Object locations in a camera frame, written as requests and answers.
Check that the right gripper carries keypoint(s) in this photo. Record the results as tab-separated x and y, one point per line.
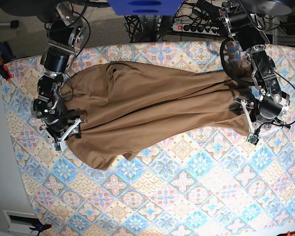
59	130

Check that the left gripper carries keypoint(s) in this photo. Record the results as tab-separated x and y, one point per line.
261	114

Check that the brown t-shirt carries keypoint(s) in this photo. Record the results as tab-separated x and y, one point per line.
132	106

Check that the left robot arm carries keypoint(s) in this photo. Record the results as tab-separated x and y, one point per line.
244	28

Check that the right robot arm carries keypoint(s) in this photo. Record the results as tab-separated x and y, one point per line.
65	35

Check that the patterned tablecloth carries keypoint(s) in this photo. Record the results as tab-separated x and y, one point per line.
205	182

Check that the black power strip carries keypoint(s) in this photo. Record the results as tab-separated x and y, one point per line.
194	28

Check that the orange black spring clamp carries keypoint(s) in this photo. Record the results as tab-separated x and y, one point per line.
40	227

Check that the red black clamp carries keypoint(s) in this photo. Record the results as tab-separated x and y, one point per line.
4	71

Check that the white floor vent box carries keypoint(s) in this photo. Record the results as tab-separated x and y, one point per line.
19	223

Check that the black floor block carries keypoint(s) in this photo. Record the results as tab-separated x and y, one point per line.
14	24

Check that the red clamp bottom edge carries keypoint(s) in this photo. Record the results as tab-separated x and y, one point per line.
289	233

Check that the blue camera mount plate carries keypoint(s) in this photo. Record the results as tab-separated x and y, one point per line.
145	7

